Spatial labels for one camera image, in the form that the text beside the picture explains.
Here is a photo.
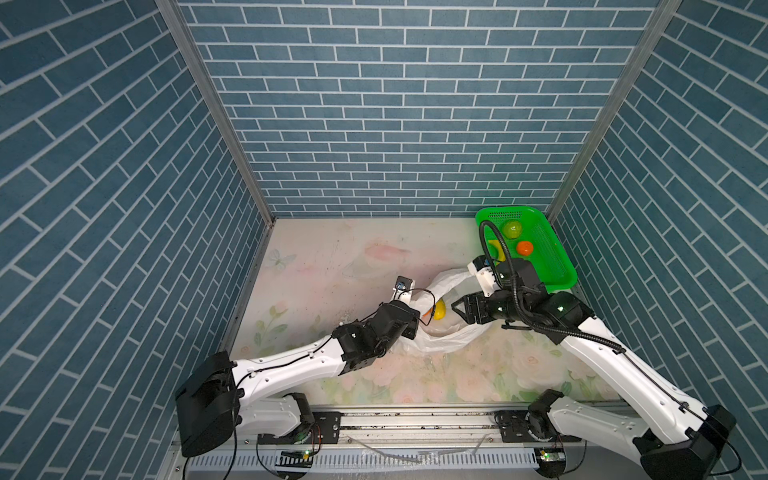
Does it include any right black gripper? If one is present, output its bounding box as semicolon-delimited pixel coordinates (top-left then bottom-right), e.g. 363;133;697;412
450;287;527;322

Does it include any green plastic basket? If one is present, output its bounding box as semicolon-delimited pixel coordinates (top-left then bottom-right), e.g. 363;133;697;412
475;206;578;292

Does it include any yellow banana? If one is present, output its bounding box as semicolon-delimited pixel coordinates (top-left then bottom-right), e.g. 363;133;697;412
487;239;506;262

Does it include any white plastic bag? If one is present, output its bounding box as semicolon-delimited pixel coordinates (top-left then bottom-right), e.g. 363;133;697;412
393;268;491;357

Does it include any green fruit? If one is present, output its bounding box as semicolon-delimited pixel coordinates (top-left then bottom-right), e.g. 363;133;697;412
501;220;523;239

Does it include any yellow lemon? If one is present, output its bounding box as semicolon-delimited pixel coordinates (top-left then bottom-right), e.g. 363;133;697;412
432;299;446;320

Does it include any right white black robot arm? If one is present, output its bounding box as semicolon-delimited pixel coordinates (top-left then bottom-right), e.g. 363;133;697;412
451;255;736;479

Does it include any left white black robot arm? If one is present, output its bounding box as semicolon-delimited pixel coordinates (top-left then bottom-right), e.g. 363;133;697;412
174;300;420;458

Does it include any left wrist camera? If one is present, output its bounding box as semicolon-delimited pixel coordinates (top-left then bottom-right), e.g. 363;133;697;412
392;276;414;305

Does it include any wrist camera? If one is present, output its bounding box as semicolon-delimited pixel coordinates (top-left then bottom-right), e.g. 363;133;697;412
392;276;414;305
468;255;499;297

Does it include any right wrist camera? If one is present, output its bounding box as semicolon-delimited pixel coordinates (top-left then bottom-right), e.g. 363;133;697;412
468;255;499;297

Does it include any aluminium front rail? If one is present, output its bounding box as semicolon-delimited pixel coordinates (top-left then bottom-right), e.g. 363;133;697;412
158;404;647;479

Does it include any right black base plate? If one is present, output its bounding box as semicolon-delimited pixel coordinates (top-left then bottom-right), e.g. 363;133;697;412
493;409;582;443

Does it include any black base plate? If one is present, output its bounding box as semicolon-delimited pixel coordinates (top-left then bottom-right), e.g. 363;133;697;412
258;410;342;445
493;409;582;443

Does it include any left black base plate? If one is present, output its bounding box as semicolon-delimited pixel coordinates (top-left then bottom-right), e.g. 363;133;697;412
258;410;342;445

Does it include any white slotted cable duct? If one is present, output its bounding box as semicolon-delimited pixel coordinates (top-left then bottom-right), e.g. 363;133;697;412
188;448;538;473

